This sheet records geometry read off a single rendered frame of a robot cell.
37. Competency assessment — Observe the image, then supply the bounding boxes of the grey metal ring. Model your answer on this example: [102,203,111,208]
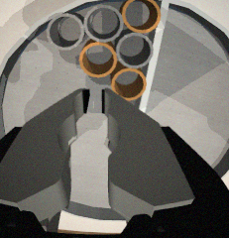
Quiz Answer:
[114,29,154,68]
[83,5,124,43]
[47,12,86,51]

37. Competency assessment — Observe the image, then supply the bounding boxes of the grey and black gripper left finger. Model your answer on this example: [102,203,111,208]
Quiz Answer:
[0,88,90,232]

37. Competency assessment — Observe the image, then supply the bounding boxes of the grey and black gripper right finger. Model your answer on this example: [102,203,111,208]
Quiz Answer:
[102,88,229,238]

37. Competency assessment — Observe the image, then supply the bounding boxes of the bronze bushing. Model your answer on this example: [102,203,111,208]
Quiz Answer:
[79,39,117,77]
[119,0,161,34]
[110,61,147,101]

